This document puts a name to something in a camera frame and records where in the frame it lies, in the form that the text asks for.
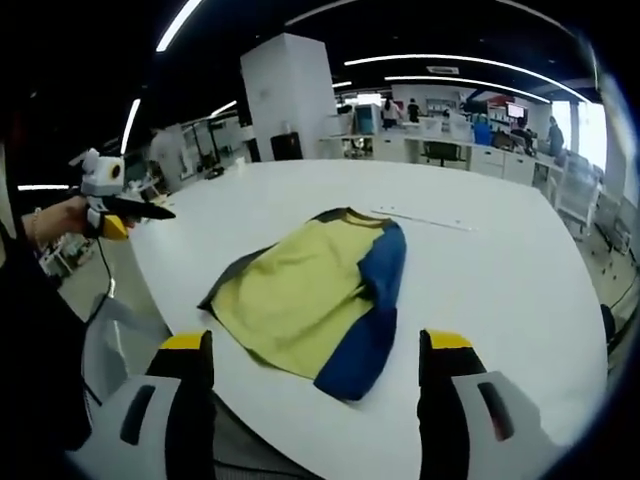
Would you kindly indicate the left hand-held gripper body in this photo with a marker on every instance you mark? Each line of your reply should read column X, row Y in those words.
column 102, row 177

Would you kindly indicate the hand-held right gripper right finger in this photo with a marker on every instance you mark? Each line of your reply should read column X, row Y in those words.
column 440, row 425

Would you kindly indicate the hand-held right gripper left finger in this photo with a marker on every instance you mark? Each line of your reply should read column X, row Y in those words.
column 192, row 425

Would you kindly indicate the yellow blue grey long-sleeved garment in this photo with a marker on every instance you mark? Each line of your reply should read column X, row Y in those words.
column 300, row 290

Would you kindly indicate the person's left hand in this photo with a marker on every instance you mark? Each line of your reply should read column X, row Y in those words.
column 62, row 217

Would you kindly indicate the white partition board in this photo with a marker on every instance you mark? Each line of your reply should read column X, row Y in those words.
column 170, row 160

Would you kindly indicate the small black device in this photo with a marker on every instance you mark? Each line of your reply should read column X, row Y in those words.
column 214, row 174

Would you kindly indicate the grey mesh chair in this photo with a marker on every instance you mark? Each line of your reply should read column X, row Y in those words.
column 115, row 340

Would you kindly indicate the person's dark clothing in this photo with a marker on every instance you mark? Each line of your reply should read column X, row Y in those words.
column 35, row 325

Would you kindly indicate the black cabinet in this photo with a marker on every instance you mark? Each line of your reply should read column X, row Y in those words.
column 286, row 147

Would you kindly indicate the white square pillar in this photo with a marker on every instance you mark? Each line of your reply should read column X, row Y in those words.
column 290, row 95

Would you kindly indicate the white flat strip with holes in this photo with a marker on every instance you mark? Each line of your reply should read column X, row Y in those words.
column 425, row 217

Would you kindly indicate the blue-framed cabinet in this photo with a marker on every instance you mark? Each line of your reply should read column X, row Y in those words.
column 366, row 119

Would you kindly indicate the white desk row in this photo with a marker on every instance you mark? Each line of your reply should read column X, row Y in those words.
column 500, row 160

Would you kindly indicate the white chair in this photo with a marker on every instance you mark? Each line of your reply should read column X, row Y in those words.
column 577, row 190

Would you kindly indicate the black office chair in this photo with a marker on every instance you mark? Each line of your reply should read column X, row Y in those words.
column 442, row 151

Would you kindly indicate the blue storage bin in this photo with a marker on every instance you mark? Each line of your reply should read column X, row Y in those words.
column 483, row 134

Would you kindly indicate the long ceiling light strip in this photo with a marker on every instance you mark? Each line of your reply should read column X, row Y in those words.
column 465, row 81
column 450, row 58

